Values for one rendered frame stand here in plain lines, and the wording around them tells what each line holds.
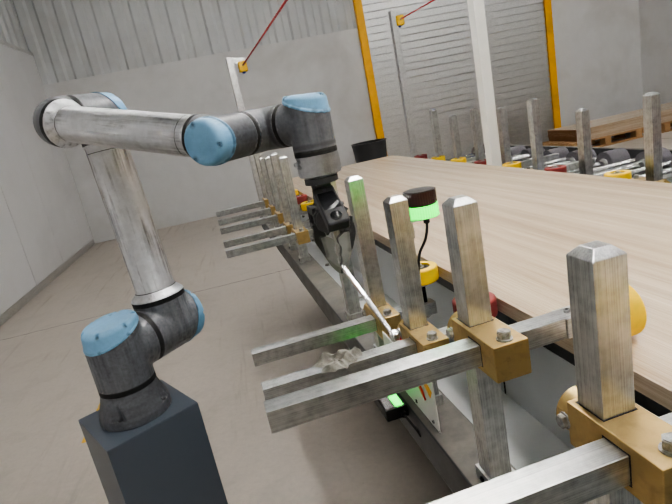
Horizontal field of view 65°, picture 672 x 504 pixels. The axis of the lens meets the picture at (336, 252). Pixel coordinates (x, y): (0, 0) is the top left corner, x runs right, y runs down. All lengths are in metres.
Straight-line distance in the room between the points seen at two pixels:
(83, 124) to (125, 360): 0.59
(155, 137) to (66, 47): 7.85
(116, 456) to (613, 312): 1.24
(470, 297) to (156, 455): 1.04
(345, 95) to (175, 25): 2.74
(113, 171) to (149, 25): 7.37
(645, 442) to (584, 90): 10.22
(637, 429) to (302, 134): 0.77
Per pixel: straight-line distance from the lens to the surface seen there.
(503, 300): 1.00
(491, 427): 0.84
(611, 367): 0.54
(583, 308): 0.52
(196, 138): 1.05
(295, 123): 1.07
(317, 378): 0.94
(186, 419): 1.55
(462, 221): 0.70
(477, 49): 2.53
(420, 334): 0.98
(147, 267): 1.55
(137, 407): 1.52
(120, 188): 1.53
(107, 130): 1.26
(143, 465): 1.54
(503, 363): 0.70
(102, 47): 8.90
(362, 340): 1.40
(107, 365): 1.49
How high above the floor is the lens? 1.29
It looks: 15 degrees down
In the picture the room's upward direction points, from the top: 11 degrees counter-clockwise
